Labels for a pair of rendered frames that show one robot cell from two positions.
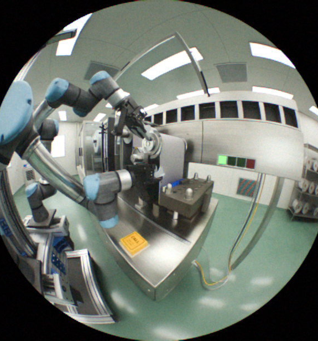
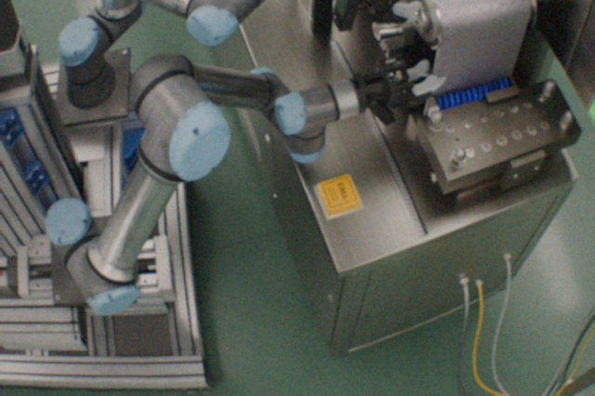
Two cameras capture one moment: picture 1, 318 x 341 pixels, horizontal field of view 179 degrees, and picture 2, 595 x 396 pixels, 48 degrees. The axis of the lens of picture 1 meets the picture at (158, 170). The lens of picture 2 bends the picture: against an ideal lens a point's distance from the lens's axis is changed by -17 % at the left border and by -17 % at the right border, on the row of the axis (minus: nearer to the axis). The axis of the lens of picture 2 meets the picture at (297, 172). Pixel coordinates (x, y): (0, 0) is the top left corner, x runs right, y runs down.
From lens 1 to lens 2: 1.30 m
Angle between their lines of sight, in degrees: 54
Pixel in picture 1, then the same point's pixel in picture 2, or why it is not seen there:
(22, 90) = (217, 134)
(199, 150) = (571, 44)
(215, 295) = not seen: outside the picture
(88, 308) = (150, 336)
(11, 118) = (218, 153)
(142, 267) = (337, 239)
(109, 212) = (312, 146)
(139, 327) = not seen: outside the picture
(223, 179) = not seen: outside the picture
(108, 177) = (319, 110)
